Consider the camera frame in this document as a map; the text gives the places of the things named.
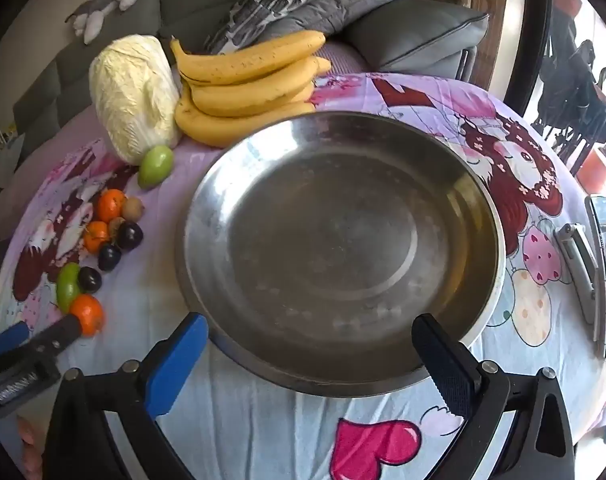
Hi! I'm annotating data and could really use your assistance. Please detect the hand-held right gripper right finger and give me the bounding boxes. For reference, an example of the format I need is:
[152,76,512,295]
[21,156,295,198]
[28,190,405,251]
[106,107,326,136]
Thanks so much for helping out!
[411,313,576,480]

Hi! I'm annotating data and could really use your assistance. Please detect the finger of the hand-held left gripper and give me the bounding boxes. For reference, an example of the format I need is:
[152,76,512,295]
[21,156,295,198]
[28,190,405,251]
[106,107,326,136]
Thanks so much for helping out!
[30,314,84,361]
[0,321,31,361]

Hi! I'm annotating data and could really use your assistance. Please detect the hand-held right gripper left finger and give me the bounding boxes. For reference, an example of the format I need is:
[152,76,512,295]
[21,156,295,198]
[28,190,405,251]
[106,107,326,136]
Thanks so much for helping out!
[42,311,211,480]

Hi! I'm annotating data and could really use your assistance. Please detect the small tangerine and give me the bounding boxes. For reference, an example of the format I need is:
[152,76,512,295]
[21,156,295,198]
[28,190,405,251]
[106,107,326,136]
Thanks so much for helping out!
[83,221,111,254]
[97,189,128,223]
[69,294,104,337]

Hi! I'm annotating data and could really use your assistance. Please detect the green mango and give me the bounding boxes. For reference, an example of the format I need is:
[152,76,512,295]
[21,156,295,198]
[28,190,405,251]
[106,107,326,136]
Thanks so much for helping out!
[137,145,175,190]
[56,262,82,313]

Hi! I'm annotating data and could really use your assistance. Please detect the dark red cherry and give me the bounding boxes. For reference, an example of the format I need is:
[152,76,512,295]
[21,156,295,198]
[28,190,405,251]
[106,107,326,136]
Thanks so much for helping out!
[98,243,122,272]
[117,221,144,251]

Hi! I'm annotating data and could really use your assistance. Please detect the stainless steel basin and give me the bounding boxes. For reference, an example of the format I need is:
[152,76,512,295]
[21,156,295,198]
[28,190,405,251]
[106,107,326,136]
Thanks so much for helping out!
[174,110,507,398]

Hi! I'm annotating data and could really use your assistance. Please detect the person's left hand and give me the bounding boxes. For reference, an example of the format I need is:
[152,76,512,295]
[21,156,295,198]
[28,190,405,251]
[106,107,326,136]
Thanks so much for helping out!
[17,417,46,480]

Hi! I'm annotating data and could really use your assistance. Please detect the dark plum lower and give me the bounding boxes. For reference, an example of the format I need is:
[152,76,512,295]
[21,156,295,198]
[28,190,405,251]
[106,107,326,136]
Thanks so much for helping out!
[77,266,102,293]

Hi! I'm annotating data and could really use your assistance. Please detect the printed pink blanket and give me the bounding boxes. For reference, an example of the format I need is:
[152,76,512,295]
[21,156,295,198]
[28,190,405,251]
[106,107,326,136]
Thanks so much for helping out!
[0,72,606,480]

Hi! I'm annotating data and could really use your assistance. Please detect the smartphone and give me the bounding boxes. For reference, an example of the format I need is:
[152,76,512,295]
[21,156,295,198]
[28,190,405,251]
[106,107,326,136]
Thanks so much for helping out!
[584,194,606,361]

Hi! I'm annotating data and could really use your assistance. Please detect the napa cabbage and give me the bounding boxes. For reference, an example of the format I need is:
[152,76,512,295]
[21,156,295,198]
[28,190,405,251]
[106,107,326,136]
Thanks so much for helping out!
[89,35,183,166]

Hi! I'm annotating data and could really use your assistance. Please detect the orange stool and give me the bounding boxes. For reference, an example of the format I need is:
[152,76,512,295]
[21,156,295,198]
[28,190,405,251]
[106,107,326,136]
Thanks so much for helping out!
[576,145,606,191]

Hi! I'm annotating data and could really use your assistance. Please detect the bunch of yellow bananas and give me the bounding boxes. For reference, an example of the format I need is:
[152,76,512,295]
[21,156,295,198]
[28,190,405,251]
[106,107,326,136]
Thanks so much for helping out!
[170,30,332,148]

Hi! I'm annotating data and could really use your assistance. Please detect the black office chair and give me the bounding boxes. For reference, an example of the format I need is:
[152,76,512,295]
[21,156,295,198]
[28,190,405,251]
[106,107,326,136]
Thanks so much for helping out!
[530,10,606,161]

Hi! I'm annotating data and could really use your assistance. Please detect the grey sofa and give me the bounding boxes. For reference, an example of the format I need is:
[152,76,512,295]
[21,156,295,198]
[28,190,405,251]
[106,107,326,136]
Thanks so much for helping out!
[13,0,490,136]

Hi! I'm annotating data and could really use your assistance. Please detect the grey quilted pillow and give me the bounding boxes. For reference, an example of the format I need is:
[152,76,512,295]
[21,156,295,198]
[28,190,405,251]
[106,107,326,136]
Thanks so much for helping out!
[253,0,414,46]

